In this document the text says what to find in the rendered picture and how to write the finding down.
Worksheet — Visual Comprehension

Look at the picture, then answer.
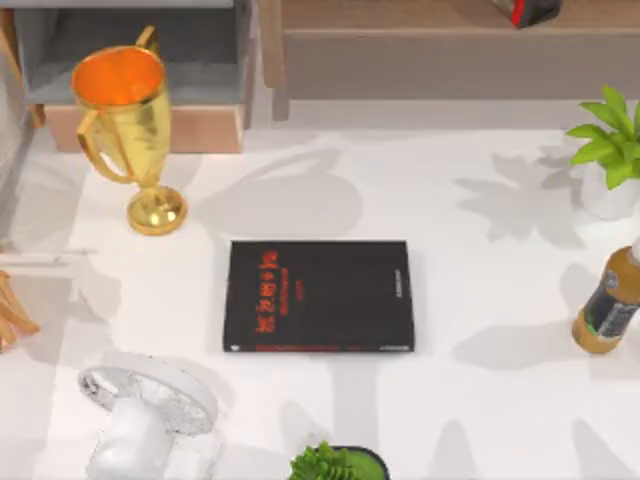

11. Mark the black book with red lettering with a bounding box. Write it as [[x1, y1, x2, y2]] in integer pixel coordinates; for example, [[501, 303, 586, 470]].
[[222, 239, 416, 354]]

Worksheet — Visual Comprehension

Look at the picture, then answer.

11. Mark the pale wooden drawer front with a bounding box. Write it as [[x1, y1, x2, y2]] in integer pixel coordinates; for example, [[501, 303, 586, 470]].
[[43, 102, 246, 154]]

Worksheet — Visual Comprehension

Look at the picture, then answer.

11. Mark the gold trophy cup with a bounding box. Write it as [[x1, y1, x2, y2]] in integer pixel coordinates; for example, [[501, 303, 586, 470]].
[[71, 25, 189, 235]]

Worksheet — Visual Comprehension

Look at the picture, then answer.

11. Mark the wooden open shelf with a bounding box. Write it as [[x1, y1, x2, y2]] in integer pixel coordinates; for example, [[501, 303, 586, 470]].
[[263, 0, 640, 121]]

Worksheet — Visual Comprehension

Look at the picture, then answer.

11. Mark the pulled-out drawer with grey inside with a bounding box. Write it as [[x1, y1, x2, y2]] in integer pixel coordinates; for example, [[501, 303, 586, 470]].
[[13, 0, 254, 107]]

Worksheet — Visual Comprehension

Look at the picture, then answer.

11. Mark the green plant in black pot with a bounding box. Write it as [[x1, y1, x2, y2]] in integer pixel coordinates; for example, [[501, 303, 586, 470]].
[[288, 440, 390, 480]]

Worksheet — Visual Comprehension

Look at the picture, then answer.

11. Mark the white desk fan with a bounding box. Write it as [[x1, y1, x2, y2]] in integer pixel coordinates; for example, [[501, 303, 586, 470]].
[[77, 354, 220, 480]]

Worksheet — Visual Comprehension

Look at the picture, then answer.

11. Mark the amber bottle with dark label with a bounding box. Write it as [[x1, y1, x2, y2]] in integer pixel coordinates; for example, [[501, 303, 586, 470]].
[[572, 238, 640, 355]]

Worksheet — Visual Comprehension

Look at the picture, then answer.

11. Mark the green plant in white pot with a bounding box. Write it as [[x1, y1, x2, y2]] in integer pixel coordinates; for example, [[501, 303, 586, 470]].
[[565, 84, 640, 221]]

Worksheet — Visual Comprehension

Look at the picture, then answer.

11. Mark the red and black box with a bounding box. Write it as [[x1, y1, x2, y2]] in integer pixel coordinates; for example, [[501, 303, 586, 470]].
[[492, 0, 565, 29]]

